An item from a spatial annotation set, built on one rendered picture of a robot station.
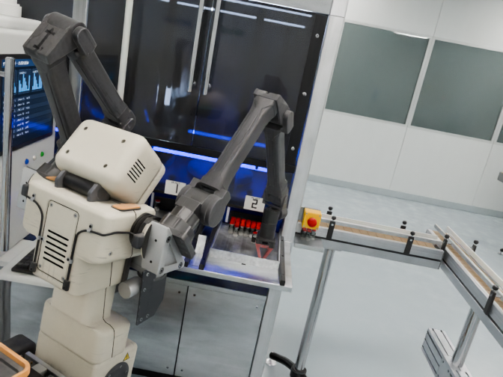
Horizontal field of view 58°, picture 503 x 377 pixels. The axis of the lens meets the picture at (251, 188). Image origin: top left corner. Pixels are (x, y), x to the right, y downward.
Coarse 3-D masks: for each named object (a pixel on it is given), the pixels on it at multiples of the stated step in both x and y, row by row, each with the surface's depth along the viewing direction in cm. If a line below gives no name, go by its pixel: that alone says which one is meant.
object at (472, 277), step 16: (448, 240) 209; (448, 256) 201; (464, 256) 192; (448, 272) 198; (464, 272) 184; (480, 272) 177; (464, 288) 182; (480, 288) 171; (496, 288) 158; (480, 304) 168; (496, 304) 160; (496, 320) 156; (496, 336) 154
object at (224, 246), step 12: (216, 240) 181; (228, 240) 183; (240, 240) 185; (276, 240) 192; (216, 252) 166; (228, 252) 165; (240, 252) 174; (252, 252) 176; (264, 252) 178; (276, 252) 180; (252, 264) 166; (264, 264) 166; (276, 264) 165
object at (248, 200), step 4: (248, 196) 189; (248, 200) 189; (252, 200) 189; (260, 200) 189; (244, 204) 190; (248, 204) 190; (260, 204) 189; (264, 204) 189; (244, 208) 190; (248, 208) 190; (252, 208) 190; (260, 208) 190
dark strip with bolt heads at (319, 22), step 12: (324, 24) 169; (312, 36) 170; (312, 48) 171; (312, 60) 173; (312, 72) 174; (312, 84) 175; (300, 96) 177; (300, 108) 178; (300, 120) 179; (300, 132) 181; (288, 144) 182; (288, 156) 184
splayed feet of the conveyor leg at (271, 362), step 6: (270, 354) 249; (276, 354) 247; (270, 360) 251; (276, 360) 244; (282, 360) 240; (288, 360) 238; (270, 366) 249; (288, 366) 235; (294, 366) 232; (294, 372) 228; (300, 372) 228
